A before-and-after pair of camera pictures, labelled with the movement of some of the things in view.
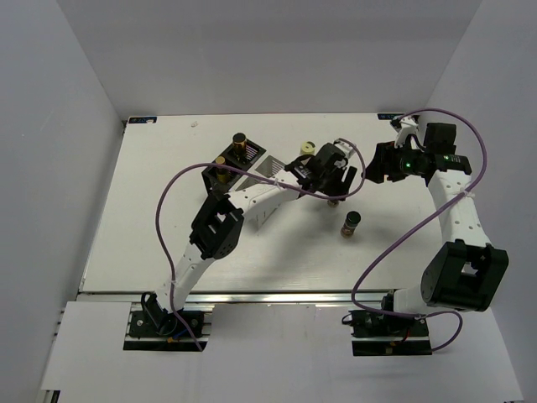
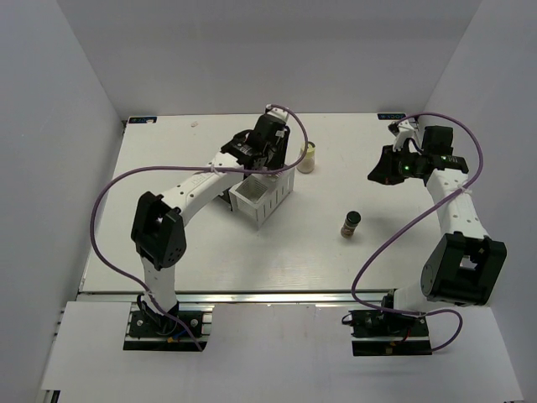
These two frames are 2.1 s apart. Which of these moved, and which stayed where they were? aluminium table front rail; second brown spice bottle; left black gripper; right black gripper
Moved: left black gripper
Stayed: aluminium table front rail; right black gripper; second brown spice bottle
